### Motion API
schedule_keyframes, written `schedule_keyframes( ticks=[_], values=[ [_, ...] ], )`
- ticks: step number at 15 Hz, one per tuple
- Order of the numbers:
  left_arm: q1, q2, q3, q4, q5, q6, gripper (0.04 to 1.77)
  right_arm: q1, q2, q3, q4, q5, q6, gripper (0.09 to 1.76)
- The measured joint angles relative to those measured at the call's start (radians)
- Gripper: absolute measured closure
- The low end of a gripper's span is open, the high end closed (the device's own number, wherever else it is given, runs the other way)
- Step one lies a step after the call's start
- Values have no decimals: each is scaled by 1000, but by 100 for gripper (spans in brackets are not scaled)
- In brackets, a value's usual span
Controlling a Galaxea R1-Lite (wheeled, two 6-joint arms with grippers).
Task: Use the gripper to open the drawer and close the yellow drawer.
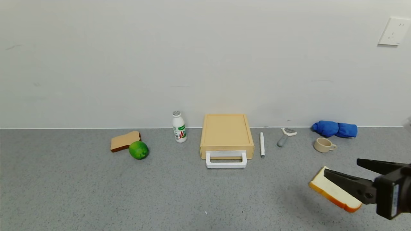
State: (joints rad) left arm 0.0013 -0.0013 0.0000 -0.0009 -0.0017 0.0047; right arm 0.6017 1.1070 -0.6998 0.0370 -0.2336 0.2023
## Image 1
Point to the white bread slice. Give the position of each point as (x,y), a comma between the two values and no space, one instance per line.
(334,193)

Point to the green lime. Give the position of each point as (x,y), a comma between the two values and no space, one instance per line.
(138,150)

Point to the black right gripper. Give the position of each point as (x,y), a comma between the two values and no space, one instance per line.
(392,194)

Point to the white milk bottle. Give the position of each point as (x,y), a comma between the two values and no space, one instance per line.
(179,128)

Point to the beige cup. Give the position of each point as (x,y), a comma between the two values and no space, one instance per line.
(322,146)

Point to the rolled blue cloth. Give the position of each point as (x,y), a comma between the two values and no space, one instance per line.
(334,129)

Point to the yellow drawer cabinet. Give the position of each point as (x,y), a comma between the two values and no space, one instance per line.
(226,131)

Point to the brown toast slice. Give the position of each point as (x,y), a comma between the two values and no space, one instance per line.
(123,141)

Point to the white pen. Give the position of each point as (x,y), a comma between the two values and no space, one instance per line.
(262,144)

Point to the white wall socket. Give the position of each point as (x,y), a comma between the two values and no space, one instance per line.
(394,31)

